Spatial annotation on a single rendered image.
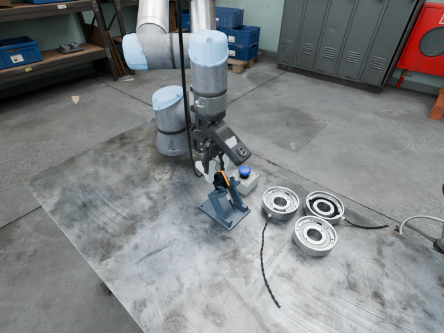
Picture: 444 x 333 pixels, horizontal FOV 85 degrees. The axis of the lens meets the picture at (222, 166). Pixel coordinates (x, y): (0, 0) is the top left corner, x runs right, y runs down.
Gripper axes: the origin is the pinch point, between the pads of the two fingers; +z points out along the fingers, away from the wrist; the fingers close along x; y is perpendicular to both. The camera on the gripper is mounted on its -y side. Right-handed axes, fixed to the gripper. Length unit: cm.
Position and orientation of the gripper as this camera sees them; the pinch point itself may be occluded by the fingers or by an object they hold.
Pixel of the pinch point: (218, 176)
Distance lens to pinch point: 67.4
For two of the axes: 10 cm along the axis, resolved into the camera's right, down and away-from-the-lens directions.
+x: -6.8, 4.8, -5.6
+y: -7.4, -4.4, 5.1
